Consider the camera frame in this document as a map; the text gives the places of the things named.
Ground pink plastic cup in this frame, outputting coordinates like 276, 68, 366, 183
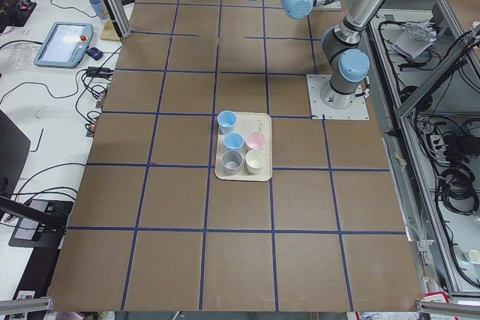
245, 131, 266, 150

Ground grey plastic cup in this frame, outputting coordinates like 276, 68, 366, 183
221, 150, 243, 175

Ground pale green plastic cup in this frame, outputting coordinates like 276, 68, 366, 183
245, 149, 266, 174

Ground light blue plastic cup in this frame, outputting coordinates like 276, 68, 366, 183
217, 110, 237, 135

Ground blue cup on desk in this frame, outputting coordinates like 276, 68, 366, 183
89, 0, 104, 19

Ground white rabbit serving tray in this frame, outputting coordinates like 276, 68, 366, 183
214, 112, 272, 182

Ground blue teach pendant tablet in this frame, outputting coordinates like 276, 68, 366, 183
33, 22, 94, 69

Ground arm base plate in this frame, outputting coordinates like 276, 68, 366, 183
306, 74, 370, 121

